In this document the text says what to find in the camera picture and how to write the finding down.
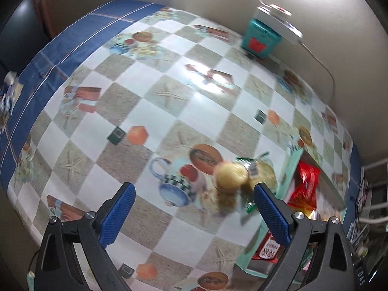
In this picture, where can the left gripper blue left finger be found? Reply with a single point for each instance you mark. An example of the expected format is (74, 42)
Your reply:
(57, 266)

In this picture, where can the white wire rack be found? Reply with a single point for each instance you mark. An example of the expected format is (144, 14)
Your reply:
(368, 231)

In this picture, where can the yellow orange snack packet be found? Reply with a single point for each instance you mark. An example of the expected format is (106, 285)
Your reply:
(310, 215)

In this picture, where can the checkered patterned tablecloth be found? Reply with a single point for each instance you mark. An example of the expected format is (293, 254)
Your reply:
(141, 93)

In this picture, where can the red white milk snack packet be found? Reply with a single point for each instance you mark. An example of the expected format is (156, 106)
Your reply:
(269, 250)

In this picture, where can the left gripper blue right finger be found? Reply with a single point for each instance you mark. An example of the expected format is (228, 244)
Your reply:
(334, 264)

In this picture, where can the clear green rice cracker pack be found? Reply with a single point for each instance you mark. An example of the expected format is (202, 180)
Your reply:
(260, 170)

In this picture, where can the white power strip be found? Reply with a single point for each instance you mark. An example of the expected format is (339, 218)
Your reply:
(277, 18)

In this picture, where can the crumpled wrappers pile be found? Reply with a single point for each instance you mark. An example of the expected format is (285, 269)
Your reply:
(10, 92)

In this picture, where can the teal white cardboard box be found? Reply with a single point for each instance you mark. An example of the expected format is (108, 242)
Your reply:
(281, 220)

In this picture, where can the yellow jelly cup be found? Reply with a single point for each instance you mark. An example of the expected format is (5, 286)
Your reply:
(229, 177)

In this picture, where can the teal cube with red sticker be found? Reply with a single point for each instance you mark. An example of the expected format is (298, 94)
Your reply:
(259, 39)

